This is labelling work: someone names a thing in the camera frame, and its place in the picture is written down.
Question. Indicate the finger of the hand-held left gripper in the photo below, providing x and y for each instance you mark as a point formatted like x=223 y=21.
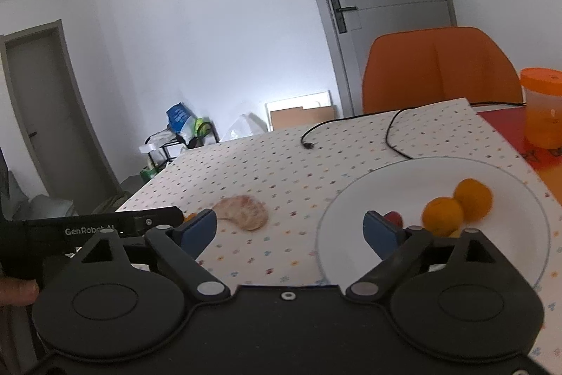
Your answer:
x=160 y=218

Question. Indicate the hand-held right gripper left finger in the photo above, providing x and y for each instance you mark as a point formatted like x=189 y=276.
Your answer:
x=197 y=231

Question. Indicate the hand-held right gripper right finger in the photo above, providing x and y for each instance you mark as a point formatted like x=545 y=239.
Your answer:
x=382 y=234

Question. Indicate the small kumquat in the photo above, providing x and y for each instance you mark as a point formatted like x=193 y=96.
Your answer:
x=190 y=217

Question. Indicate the bright red fruit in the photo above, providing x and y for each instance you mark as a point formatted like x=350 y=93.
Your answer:
x=394 y=218

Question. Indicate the white bowl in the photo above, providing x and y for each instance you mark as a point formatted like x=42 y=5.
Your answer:
x=351 y=208

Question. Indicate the large orange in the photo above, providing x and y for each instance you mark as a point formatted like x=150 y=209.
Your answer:
x=473 y=199
x=443 y=216

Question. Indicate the yellow green round fruit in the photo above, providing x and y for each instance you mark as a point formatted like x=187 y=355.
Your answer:
x=454 y=232

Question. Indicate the person's left hand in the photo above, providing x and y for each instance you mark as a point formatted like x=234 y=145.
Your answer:
x=17 y=291

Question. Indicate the grey cloth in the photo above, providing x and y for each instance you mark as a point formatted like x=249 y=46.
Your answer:
x=44 y=206

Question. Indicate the green box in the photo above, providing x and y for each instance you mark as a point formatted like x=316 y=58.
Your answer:
x=148 y=174

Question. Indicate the black shoe rack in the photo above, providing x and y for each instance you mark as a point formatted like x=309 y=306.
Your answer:
x=169 y=151

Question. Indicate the white flat box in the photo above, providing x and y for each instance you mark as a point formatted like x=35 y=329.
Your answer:
x=153 y=147

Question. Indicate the green bag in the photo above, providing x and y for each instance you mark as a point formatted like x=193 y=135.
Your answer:
x=202 y=128

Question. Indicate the spotted white tablecloth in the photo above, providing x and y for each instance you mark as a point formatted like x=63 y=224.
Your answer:
x=272 y=164

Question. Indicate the blue white bag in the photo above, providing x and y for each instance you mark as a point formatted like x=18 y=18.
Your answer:
x=180 y=118

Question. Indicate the clear plastic bag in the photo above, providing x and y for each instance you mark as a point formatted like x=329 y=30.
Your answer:
x=241 y=129

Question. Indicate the brown cardboard sheet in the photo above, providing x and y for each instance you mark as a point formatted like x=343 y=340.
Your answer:
x=303 y=118

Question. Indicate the cardboard box with white board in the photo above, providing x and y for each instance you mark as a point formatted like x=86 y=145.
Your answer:
x=298 y=98

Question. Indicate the red orange table mat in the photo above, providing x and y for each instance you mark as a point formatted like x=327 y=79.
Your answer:
x=513 y=129

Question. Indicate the orange chair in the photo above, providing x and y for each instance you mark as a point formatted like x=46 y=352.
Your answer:
x=439 y=67

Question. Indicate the orange lidded cup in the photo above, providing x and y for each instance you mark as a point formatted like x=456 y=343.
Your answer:
x=544 y=111

